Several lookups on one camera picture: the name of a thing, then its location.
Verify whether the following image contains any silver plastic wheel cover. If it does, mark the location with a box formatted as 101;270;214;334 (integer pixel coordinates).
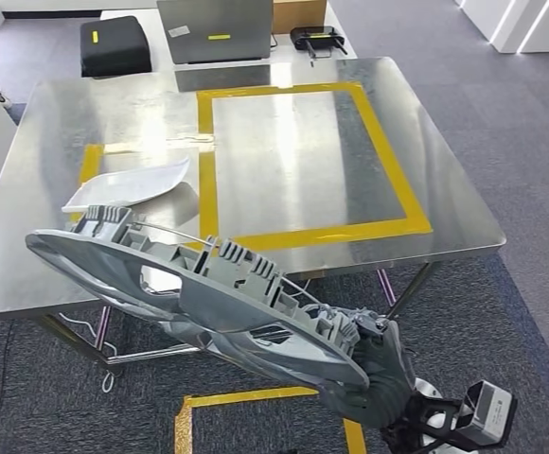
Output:
24;204;371;394

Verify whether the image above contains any white curved plastic part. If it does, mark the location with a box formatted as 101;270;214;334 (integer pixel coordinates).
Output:
61;155;191;215

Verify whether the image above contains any stainless steel workbench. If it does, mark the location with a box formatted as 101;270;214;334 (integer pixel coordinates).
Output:
0;56;508;385

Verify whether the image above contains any large yellow table tape rectangle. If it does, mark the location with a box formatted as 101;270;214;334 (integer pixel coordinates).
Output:
195;81;435;253

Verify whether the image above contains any black router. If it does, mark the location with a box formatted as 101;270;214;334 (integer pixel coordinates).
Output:
289;25;349;61

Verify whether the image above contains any grey laptop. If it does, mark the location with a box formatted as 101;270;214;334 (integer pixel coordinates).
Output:
156;0;275;66

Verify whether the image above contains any brown cardboard box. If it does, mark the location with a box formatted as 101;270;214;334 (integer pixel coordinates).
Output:
271;0;328;36

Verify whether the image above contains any small yellow table tape rectangle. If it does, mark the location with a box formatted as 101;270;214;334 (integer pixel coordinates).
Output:
68;132;216;223

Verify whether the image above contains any black bag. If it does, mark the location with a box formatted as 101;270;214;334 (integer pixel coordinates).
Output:
79;15;154;80

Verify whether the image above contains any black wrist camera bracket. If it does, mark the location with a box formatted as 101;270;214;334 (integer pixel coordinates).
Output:
379;393;476;454

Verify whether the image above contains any white power cable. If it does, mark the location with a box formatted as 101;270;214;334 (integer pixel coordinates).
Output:
58;309;120;396

